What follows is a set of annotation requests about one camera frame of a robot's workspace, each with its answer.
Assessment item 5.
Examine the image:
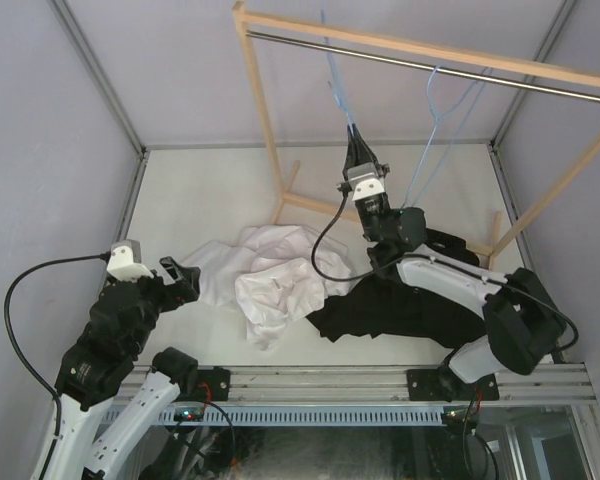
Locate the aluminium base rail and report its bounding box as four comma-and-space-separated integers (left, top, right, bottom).
51, 363, 599, 407

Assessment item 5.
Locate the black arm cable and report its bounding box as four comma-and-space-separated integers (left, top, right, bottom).
3, 252, 114, 480
310, 197, 579, 361

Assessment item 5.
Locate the metal hanging rod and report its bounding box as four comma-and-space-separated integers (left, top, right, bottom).
247, 30, 600, 107

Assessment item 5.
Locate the black shirt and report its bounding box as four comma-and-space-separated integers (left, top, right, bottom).
307, 227, 491, 349

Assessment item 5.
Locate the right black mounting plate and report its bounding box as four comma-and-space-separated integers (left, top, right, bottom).
406, 368, 446, 402

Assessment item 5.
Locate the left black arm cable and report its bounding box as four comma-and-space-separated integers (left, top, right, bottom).
3, 252, 114, 480

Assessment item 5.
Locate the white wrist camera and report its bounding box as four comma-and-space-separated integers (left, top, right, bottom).
338, 164, 386, 202
106, 239, 154, 282

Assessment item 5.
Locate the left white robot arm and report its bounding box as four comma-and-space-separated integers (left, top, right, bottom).
32, 257, 201, 479

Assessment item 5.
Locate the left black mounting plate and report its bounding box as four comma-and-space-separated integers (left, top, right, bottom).
194, 367, 231, 402

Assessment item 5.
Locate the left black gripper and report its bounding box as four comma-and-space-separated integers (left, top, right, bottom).
121, 255, 200, 353

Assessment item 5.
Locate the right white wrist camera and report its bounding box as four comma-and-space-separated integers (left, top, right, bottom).
338, 164, 386, 202

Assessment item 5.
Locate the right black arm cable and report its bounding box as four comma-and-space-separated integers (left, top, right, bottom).
310, 197, 579, 361

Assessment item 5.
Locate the blue wire hanger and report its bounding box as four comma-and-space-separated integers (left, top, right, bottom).
401, 66, 486, 208
319, 8, 357, 131

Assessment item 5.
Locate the white shirt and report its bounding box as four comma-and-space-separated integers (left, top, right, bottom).
183, 225, 353, 351

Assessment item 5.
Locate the wooden clothes rack frame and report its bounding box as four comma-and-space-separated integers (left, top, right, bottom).
231, 0, 600, 271

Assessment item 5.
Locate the black mounting plate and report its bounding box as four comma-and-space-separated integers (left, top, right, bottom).
194, 367, 231, 402
406, 368, 446, 402

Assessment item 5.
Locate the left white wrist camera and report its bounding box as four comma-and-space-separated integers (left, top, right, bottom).
106, 239, 154, 282

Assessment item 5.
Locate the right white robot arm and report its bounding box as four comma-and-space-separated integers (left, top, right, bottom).
338, 124, 575, 401

